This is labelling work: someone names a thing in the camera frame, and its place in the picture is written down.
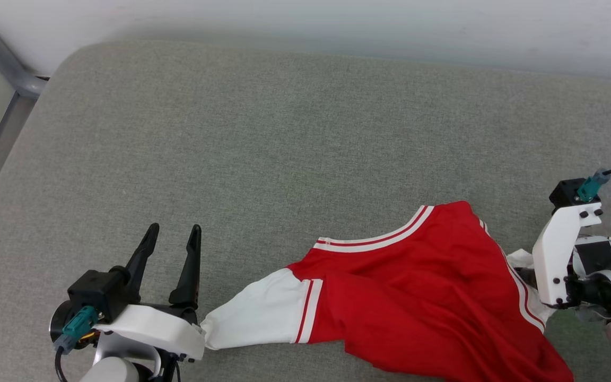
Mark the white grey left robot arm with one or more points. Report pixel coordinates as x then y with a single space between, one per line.
112 369

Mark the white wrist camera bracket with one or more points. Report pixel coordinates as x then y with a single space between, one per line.
151 326
557 260

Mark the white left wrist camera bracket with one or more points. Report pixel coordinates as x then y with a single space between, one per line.
151 326

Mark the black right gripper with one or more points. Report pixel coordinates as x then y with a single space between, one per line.
597 281

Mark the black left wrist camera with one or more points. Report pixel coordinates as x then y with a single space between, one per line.
98 289

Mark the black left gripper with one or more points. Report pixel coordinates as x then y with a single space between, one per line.
60 321

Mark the teal camera connector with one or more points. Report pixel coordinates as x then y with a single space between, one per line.
592 185
75 326

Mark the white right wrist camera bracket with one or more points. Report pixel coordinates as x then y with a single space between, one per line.
557 260

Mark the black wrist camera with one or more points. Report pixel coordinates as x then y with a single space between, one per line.
565 193
98 289

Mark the red shirt with white sleeves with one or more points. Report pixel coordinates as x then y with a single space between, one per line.
417 297

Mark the teal right camera connector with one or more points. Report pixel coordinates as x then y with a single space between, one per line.
592 185

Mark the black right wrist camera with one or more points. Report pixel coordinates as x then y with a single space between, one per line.
565 193

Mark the teal left camera connector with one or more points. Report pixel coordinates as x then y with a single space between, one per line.
75 326

